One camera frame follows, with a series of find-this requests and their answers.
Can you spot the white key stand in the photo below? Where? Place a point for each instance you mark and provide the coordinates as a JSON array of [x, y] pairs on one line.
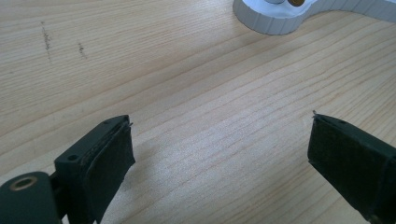
[[274, 21]]

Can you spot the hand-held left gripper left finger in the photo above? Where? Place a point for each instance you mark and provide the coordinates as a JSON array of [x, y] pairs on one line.
[[93, 168]]

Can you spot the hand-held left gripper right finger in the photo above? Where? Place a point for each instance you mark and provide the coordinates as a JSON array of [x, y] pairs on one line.
[[351, 161]]

